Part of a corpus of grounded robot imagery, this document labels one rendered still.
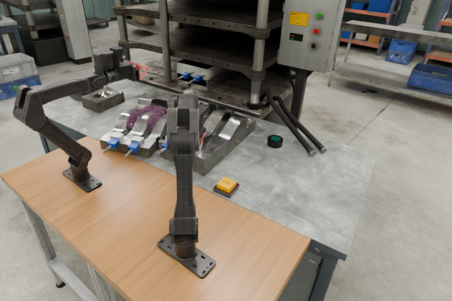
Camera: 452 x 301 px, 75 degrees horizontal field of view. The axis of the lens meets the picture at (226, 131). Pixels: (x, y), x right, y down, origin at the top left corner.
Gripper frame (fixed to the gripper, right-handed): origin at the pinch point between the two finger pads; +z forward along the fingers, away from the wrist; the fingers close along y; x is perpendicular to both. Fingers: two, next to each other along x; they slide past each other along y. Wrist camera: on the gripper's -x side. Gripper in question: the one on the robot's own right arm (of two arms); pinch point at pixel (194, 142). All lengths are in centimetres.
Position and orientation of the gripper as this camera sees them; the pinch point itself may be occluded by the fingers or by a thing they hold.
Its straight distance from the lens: 127.2
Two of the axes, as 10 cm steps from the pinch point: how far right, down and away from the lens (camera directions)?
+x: -5.3, 6.8, -5.0
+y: -8.4, -3.9, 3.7
